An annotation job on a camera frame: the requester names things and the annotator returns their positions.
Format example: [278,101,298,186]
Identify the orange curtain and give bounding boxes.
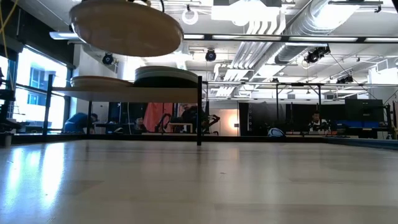
[142,102,174,133]

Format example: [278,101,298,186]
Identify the person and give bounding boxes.
[307,110,331,132]
[132,116,149,133]
[179,103,208,125]
[63,111,100,134]

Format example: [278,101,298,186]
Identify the silver ceiling duct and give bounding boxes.
[274,0,361,65]

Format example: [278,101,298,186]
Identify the beige plate aloft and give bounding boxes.
[69,0,185,58]

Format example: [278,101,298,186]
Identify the wooden shelf with black frame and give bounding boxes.
[42,73,203,146]

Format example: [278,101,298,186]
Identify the black monitor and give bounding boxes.
[344,98,385,123]

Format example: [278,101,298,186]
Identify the black table frame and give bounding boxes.
[0,133,398,151]

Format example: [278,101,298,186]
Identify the small black ceiling fixture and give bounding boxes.
[335,74,354,85]

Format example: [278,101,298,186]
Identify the yellow cable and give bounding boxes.
[0,0,20,91]

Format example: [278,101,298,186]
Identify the white cable ring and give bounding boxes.
[181,6,200,26]

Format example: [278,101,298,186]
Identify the overhead metal frame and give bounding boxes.
[203,81,398,103]

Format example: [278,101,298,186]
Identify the white ceiling unit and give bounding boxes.
[211,0,282,27]

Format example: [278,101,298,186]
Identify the dark plate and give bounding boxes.
[134,76,199,89]

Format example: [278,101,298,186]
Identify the large black ceiling fixture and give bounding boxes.
[303,45,331,65]

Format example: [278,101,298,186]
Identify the mint green plate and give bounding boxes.
[134,67,195,77]

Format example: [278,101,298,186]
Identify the black panel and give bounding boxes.
[238,102,269,136]

